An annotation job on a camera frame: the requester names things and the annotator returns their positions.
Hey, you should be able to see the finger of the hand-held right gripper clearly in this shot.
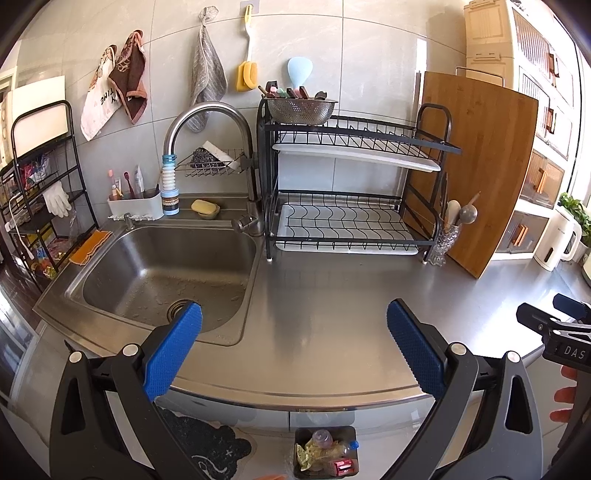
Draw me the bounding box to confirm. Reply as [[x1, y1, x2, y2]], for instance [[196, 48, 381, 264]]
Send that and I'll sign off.
[[516, 302, 561, 337], [553, 293, 591, 322]]

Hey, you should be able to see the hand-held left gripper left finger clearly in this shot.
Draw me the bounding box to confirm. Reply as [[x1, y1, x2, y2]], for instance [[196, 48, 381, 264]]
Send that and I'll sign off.
[[48, 300, 208, 480]]

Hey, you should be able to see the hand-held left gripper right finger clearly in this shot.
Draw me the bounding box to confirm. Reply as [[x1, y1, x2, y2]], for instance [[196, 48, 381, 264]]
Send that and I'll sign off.
[[385, 298, 543, 480]]

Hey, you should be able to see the large yellow paper bag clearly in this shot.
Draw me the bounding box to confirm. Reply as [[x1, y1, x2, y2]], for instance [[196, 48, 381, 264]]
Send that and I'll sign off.
[[295, 440, 333, 472]]

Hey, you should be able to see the dark square trash bin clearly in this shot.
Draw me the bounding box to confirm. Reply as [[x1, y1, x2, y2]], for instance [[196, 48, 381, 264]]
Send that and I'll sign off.
[[293, 425, 360, 479]]

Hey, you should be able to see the person's right hand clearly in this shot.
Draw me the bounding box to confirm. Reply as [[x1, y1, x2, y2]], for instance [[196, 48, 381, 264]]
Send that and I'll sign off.
[[551, 367, 578, 423]]

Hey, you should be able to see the white plant pot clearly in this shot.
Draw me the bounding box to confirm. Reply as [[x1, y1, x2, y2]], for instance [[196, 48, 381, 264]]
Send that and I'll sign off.
[[577, 231, 591, 278]]

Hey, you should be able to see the white electric kettle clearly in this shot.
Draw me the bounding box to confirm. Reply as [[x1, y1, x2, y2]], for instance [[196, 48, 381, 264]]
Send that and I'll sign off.
[[536, 205, 583, 272]]

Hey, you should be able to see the white counter cabinet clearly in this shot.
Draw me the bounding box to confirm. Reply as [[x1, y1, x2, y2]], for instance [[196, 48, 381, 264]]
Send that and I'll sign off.
[[168, 394, 432, 435]]

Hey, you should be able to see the stainless steel sink basin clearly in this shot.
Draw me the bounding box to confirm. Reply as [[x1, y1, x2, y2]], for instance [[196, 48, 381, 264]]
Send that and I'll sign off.
[[65, 222, 259, 347]]

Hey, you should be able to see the dark cat-shaped floor mat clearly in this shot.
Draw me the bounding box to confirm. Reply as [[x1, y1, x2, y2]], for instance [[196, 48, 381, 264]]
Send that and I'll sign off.
[[157, 406, 257, 480]]

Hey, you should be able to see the green potted plant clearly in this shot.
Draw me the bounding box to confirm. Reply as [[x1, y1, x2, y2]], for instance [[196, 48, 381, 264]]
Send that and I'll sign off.
[[558, 193, 591, 232]]

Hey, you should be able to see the glass utensil vase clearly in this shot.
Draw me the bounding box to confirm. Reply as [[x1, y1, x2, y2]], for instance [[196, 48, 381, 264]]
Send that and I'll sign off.
[[427, 224, 462, 267]]

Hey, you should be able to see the white wide drip tray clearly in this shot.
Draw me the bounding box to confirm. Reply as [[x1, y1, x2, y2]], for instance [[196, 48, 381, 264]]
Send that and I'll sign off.
[[276, 203, 420, 256]]

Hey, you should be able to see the orange dish cloth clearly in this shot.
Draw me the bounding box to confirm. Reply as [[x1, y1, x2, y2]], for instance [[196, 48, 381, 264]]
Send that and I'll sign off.
[[68, 229, 114, 266]]

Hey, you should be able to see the white toothbrush holder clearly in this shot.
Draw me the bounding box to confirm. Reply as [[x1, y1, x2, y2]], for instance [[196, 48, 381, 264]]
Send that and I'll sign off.
[[107, 190, 164, 221]]

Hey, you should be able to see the bamboo cutting board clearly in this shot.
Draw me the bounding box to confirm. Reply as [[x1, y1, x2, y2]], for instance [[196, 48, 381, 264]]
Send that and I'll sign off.
[[399, 71, 540, 280]]

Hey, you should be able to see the white blue faucet filter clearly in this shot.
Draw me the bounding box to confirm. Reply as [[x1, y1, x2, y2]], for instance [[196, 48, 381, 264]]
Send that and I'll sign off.
[[161, 154, 182, 217]]

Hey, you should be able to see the storage drawer cabinet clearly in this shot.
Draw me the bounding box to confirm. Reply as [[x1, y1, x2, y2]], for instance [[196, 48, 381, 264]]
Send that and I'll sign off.
[[464, 0, 583, 261]]

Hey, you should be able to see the white rubber glove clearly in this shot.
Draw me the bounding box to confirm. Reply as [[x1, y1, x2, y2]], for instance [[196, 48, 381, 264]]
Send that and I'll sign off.
[[42, 181, 73, 219]]

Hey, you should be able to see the white sponge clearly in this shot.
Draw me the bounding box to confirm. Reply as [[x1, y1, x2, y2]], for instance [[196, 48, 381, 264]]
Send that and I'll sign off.
[[199, 140, 242, 169]]

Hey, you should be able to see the white long drip tray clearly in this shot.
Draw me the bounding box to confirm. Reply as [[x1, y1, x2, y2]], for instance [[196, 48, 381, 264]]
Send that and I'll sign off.
[[272, 142, 441, 172]]

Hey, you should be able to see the black metal shelf rack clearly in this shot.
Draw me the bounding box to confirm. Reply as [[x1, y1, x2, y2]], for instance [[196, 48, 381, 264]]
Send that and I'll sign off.
[[0, 99, 100, 294]]

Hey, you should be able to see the pile of colourful snack packets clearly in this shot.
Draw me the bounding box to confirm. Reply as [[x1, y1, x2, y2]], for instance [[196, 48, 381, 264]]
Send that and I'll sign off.
[[16, 154, 70, 280]]

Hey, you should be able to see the curved steel faucet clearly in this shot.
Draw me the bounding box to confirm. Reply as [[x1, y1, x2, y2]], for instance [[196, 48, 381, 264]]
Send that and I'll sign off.
[[164, 102, 266, 238]]

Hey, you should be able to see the white printed towel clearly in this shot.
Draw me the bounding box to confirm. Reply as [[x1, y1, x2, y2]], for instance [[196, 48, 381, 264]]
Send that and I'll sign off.
[[81, 45, 123, 141]]

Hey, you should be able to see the steel colander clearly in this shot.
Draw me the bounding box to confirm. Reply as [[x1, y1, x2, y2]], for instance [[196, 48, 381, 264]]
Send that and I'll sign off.
[[267, 97, 339, 125]]

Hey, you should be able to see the white appliance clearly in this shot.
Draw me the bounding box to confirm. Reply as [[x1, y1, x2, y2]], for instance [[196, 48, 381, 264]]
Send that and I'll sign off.
[[0, 75, 68, 167]]

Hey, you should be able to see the brown hand towel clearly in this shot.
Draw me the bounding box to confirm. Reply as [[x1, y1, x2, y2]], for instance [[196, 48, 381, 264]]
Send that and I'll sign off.
[[107, 30, 148, 125]]

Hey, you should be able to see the grey striped towel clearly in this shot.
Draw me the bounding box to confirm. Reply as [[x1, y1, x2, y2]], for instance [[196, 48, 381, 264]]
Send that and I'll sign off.
[[189, 25, 228, 134]]

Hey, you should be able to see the yellow sponge brush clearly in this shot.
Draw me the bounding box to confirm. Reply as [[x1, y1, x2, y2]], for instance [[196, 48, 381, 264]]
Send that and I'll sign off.
[[238, 4, 259, 93]]

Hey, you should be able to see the light blue rice paddle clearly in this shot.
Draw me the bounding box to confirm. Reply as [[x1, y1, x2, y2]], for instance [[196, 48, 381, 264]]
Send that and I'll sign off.
[[287, 56, 313, 93]]

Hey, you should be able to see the wire sink caddy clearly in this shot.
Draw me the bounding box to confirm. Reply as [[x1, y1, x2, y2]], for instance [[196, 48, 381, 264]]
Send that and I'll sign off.
[[173, 147, 245, 178]]

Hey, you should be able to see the black wire dish rack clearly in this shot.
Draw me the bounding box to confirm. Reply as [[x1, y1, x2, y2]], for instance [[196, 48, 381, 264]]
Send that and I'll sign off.
[[256, 97, 462, 264]]

